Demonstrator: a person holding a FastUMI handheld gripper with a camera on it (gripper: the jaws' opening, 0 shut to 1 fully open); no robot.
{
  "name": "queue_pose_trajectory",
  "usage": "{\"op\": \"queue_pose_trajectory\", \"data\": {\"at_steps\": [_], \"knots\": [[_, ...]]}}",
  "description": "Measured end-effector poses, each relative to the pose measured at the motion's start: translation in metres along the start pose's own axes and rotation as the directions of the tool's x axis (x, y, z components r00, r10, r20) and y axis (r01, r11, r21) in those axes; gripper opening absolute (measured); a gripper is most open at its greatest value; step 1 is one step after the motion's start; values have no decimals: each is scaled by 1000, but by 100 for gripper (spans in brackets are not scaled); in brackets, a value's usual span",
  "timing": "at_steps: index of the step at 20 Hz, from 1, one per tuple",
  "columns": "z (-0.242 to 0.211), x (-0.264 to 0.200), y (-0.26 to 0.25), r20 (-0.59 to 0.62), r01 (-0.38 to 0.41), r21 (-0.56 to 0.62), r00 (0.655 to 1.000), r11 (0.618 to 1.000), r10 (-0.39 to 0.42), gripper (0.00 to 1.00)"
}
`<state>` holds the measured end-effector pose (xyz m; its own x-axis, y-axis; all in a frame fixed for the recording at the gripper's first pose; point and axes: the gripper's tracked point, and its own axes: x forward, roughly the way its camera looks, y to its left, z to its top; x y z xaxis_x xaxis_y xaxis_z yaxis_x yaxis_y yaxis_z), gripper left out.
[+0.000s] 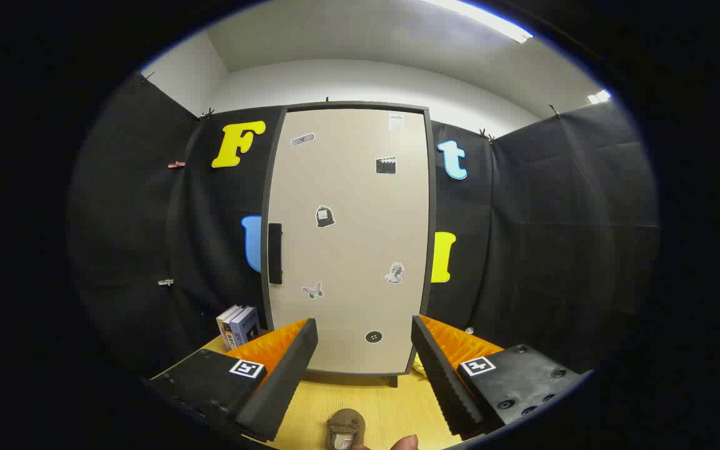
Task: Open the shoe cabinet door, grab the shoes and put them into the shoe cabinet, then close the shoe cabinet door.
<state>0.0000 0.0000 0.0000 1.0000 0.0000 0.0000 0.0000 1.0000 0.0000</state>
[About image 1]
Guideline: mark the blue book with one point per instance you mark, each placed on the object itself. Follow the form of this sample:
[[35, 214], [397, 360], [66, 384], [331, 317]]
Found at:
[[247, 325]]

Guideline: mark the black backdrop cloth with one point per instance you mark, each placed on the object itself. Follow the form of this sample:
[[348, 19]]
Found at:
[[535, 250]]

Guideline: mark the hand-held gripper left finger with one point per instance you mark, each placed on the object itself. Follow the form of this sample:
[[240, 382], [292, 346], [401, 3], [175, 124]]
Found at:
[[285, 381]]

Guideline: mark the small ceiling light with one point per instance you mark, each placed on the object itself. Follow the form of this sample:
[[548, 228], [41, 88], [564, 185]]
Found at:
[[599, 97]]

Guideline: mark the long ceiling light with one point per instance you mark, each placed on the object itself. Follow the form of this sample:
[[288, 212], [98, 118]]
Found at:
[[485, 19]]

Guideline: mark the grey shoe cabinet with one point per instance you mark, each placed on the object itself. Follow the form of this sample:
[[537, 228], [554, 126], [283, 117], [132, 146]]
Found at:
[[432, 250]]

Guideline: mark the black clip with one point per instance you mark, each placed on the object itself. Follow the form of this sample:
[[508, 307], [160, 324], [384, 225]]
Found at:
[[147, 77], [485, 135], [207, 113], [554, 111]]

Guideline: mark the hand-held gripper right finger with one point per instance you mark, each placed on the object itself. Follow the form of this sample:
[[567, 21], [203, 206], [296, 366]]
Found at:
[[444, 381]]

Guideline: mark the brown fuzzy shoe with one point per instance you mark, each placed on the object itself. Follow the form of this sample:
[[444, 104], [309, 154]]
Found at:
[[344, 421]]

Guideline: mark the white book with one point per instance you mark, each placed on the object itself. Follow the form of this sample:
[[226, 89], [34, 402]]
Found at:
[[225, 325]]

